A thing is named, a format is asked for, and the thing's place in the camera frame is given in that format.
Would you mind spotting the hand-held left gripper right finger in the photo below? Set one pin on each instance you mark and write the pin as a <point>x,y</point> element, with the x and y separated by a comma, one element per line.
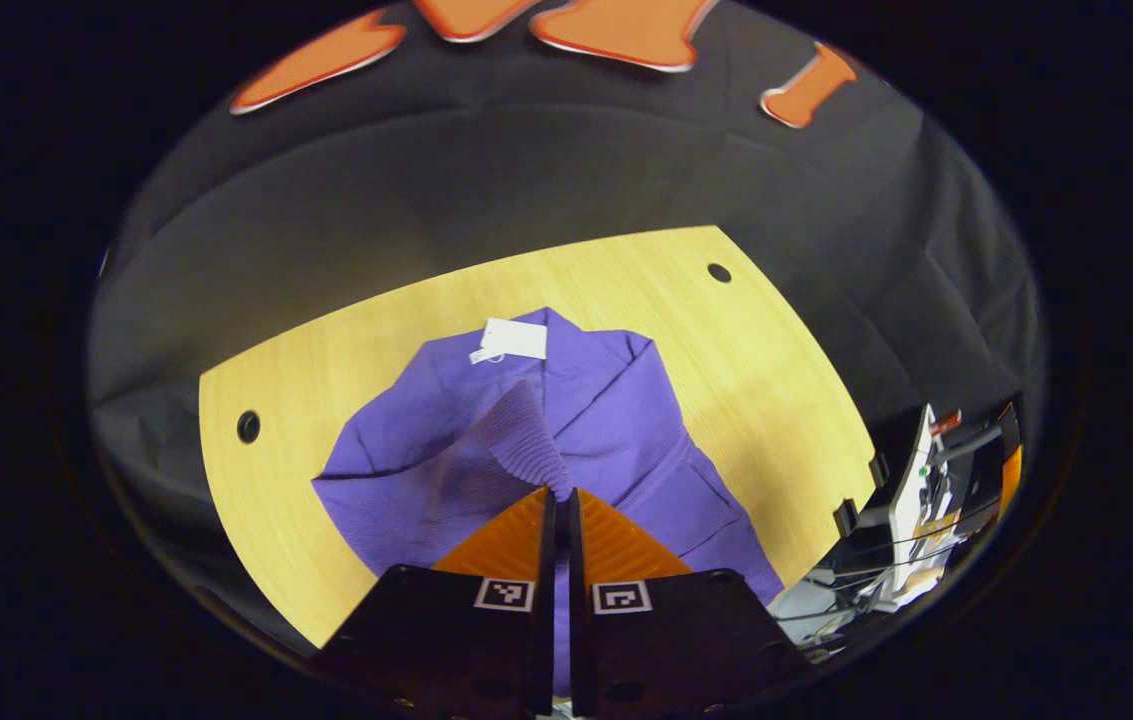
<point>578,600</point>

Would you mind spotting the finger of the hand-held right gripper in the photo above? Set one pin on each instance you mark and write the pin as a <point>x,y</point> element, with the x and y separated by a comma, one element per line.
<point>1011,470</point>

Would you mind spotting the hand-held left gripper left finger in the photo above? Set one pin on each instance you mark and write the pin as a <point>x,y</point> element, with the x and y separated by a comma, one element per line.
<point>547,560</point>

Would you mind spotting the purple knit garment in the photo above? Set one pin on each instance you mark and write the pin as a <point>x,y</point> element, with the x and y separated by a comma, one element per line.
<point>616,420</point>

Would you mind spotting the white device box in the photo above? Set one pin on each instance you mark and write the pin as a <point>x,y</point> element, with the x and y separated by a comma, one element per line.
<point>911,500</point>

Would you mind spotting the white paper garment tag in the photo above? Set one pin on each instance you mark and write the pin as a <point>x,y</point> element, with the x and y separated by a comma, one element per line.
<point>516,340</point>

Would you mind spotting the black backdrop cloth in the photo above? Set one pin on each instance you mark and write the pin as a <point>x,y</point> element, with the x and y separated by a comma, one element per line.
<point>486,180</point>

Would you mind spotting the black table edge bracket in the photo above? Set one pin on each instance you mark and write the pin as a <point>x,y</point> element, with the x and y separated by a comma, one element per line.
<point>844,517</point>

